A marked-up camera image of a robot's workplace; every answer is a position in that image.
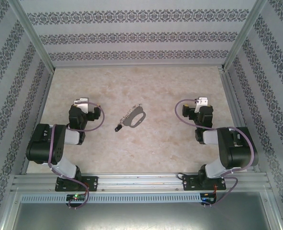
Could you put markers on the small circuit board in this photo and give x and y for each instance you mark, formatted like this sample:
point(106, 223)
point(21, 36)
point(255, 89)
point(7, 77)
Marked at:
point(76, 197)
point(208, 197)

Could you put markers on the aluminium frame post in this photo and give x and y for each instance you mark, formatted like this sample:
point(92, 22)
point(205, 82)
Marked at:
point(33, 36)
point(246, 31)

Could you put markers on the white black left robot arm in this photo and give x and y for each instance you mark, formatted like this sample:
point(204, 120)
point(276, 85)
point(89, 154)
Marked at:
point(48, 146)

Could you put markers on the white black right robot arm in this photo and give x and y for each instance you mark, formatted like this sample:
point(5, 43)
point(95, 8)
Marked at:
point(237, 148)

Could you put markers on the grey metal sheet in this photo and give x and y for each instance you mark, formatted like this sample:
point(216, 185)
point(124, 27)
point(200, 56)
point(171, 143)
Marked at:
point(141, 215)

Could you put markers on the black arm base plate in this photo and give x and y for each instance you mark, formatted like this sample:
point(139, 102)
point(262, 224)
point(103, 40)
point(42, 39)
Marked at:
point(92, 183)
point(188, 183)

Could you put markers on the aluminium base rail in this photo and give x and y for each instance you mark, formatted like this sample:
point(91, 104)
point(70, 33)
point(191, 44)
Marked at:
point(141, 182)

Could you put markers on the key with black fob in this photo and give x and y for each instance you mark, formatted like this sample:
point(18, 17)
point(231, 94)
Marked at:
point(117, 129)

